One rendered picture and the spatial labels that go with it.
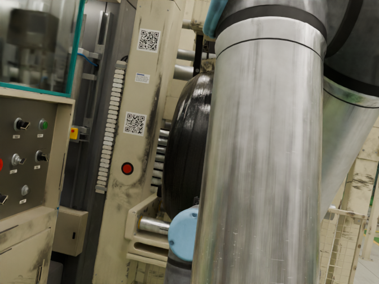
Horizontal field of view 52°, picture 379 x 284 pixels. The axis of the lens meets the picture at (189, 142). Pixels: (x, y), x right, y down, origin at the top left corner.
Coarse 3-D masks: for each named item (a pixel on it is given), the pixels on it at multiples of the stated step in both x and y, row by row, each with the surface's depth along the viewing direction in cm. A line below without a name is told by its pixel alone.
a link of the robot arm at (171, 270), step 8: (168, 256) 75; (168, 264) 74; (176, 264) 72; (184, 264) 71; (168, 272) 73; (176, 272) 72; (184, 272) 71; (168, 280) 73; (176, 280) 72; (184, 280) 71
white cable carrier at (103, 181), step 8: (120, 72) 135; (120, 80) 135; (112, 88) 136; (120, 88) 136; (112, 96) 136; (120, 96) 140; (112, 104) 136; (120, 104) 138; (112, 112) 136; (112, 120) 137; (112, 128) 137; (112, 136) 137; (112, 144) 137; (104, 152) 137; (112, 152) 139; (104, 160) 138; (104, 168) 138; (104, 176) 138; (104, 184) 138
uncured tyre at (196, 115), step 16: (192, 80) 126; (208, 80) 122; (192, 96) 117; (208, 96) 117; (176, 112) 118; (192, 112) 114; (208, 112) 114; (176, 128) 115; (192, 128) 112; (176, 144) 113; (192, 144) 111; (176, 160) 113; (192, 160) 111; (176, 176) 114; (192, 176) 112; (176, 192) 116; (192, 192) 114; (176, 208) 120
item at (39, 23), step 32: (0, 0) 88; (32, 0) 99; (64, 0) 114; (0, 32) 90; (32, 32) 102; (64, 32) 117; (0, 64) 92; (32, 64) 104; (64, 64) 121; (64, 96) 123
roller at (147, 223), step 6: (144, 216) 129; (144, 222) 127; (150, 222) 127; (156, 222) 127; (162, 222) 127; (168, 222) 127; (138, 228) 128; (144, 228) 127; (150, 228) 127; (156, 228) 126; (162, 228) 126; (168, 228) 126
